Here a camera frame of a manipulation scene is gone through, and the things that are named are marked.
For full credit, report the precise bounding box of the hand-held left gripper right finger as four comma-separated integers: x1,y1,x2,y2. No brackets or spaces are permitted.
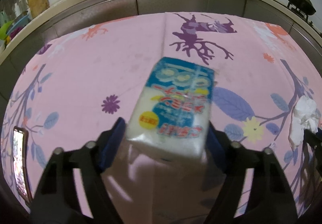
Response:
205,123,298,224

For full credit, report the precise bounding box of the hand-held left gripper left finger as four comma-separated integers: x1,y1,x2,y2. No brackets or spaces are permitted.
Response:
30,117,127,224

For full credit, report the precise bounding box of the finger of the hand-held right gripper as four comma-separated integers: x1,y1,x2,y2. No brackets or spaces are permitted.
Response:
302,127,322,166

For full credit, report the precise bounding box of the white tissue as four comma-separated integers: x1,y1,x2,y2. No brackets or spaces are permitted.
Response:
288,95,319,150

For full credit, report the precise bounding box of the white blue sponge pack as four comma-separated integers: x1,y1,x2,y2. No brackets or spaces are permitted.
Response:
126,57,216,162

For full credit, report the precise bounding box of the pink floral tablecloth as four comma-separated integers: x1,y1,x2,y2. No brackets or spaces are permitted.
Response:
0,11,322,224

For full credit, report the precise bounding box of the smartphone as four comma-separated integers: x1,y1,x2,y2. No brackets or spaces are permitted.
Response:
12,126,34,205

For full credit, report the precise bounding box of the gas stove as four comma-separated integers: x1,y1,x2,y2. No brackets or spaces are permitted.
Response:
287,3,315,26

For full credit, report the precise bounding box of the kitchen counter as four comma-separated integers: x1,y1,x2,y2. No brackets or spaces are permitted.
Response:
0,0,322,64

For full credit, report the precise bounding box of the blue plastic basin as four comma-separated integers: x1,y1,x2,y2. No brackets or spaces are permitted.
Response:
6,11,32,36

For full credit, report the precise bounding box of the green plastic bowl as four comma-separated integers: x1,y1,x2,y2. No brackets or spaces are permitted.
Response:
0,20,16,41

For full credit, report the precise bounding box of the wooden cutting board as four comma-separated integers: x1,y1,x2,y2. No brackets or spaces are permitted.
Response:
27,0,49,17

